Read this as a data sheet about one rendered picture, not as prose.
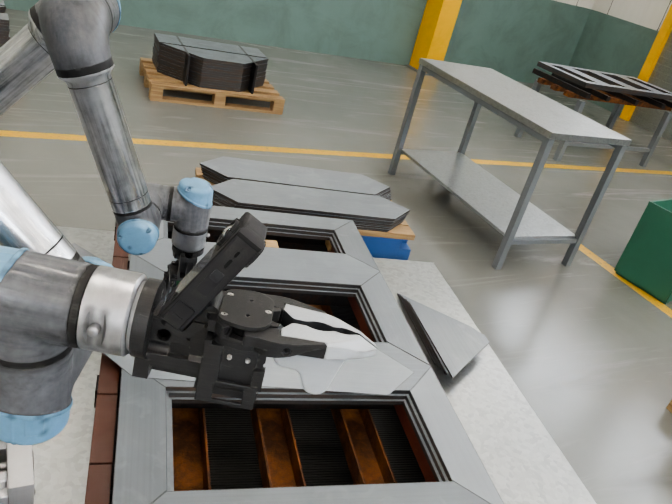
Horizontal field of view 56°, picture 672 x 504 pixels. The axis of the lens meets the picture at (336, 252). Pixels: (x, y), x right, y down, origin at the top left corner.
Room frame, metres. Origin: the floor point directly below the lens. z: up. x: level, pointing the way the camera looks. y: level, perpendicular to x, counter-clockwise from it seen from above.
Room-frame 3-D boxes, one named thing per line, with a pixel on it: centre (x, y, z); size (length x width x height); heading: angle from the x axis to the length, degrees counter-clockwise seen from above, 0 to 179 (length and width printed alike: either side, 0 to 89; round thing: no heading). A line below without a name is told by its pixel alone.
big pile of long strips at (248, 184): (2.23, 0.17, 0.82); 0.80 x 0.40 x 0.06; 111
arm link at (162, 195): (1.19, 0.42, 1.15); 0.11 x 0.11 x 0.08; 16
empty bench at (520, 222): (4.54, -0.93, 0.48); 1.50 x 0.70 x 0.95; 32
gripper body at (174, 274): (1.23, 0.32, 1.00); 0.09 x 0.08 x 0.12; 21
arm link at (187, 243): (1.23, 0.32, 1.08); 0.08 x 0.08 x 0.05
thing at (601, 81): (7.38, -2.44, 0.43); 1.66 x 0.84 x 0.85; 122
